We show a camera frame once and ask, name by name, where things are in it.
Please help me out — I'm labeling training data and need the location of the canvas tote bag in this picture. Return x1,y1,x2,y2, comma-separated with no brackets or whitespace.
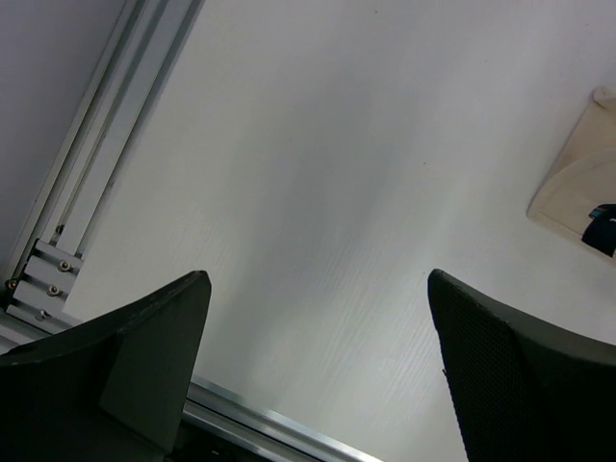
526,86,615,262

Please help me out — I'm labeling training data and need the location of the left side aluminium rail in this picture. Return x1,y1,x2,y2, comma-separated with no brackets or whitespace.
1,1,202,310

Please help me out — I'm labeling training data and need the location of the aluminium mounting rail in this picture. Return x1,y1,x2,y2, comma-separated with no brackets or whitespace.
183,380,376,461

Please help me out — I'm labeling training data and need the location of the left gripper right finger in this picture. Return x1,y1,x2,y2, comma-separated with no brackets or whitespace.
427,269,615,461

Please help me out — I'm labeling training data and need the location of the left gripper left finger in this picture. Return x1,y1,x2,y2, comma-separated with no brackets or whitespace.
1,270,212,461

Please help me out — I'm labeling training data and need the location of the grey corner bracket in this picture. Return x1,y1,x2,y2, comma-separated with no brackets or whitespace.
7,240,83,334

